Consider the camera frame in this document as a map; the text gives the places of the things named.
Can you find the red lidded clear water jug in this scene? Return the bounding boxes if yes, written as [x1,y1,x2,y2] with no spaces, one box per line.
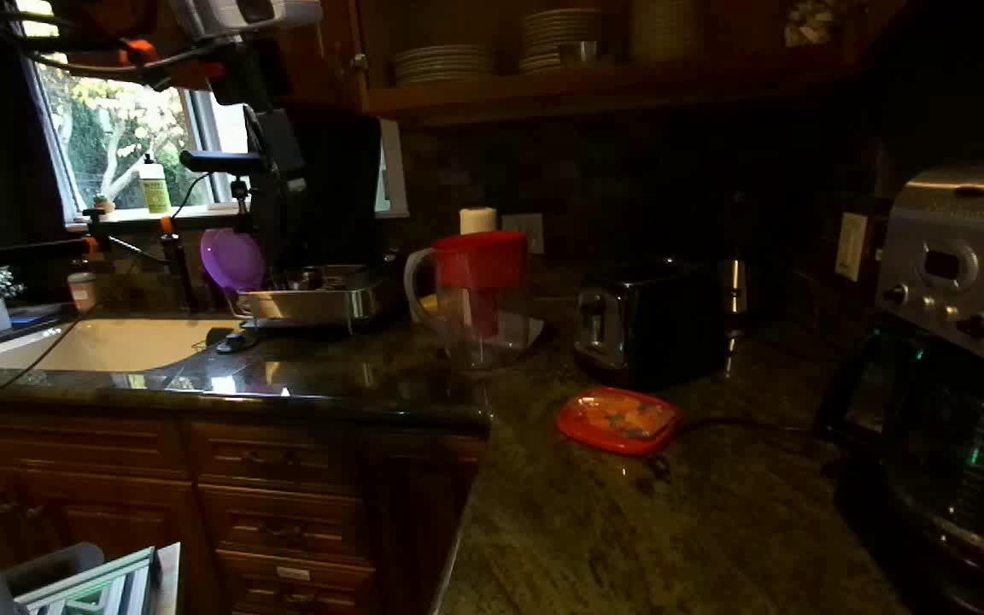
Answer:
[402,232,533,372]

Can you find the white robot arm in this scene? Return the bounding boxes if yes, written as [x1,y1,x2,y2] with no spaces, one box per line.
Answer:
[0,0,325,192]

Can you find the white paper towel roll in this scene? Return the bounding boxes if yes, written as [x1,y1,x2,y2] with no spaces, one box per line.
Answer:
[456,206,500,237]

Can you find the metal baking tray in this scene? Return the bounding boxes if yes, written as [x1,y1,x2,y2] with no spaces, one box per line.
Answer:
[236,262,397,330]

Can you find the stack of white plates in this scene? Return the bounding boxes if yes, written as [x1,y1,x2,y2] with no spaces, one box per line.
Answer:
[393,44,496,85]

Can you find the purple round plate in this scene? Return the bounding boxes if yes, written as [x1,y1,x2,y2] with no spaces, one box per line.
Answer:
[199,231,266,292]

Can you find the wooden cabinet drawers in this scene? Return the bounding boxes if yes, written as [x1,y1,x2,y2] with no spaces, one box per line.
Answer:
[0,414,486,615]

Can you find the green dish soap bottle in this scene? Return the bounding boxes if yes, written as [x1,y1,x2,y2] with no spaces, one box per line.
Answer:
[136,157,171,217]

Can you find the silver black coffee maker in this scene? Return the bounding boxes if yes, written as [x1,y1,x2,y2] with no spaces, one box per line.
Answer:
[815,163,984,615]

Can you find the black camera on stand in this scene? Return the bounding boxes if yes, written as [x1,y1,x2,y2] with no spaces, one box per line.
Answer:
[176,151,271,217]

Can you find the white wall outlet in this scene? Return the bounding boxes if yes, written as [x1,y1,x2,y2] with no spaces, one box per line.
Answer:
[832,211,868,282]

